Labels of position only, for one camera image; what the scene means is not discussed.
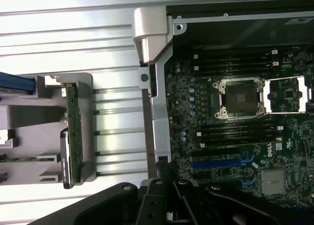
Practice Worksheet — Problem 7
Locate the blue expansion slot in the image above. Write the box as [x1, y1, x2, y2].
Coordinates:
[189, 155, 256, 170]

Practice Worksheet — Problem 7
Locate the black RAM slot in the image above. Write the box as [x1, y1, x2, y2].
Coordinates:
[193, 50, 280, 58]
[193, 57, 280, 63]
[193, 63, 281, 70]
[197, 134, 283, 141]
[193, 69, 280, 75]
[196, 128, 284, 135]
[197, 123, 285, 129]

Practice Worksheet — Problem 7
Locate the silver finned heatsink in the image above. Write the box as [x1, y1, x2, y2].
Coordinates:
[259, 169, 289, 196]

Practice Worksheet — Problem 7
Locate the grey desktop computer case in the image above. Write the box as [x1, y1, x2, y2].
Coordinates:
[131, 4, 314, 211]

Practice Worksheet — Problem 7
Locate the CPU socket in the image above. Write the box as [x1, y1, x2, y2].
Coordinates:
[212, 76, 267, 120]

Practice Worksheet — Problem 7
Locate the green motherboard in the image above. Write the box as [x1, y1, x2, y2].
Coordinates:
[163, 45, 314, 210]

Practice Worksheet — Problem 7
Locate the metal socket cover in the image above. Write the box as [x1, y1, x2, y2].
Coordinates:
[260, 76, 313, 114]

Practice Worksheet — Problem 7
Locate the grey parts rack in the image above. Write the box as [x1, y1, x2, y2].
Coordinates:
[0, 72, 95, 186]

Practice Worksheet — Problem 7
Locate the hard disk with blue rails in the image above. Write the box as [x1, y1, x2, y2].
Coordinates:
[0, 71, 37, 100]

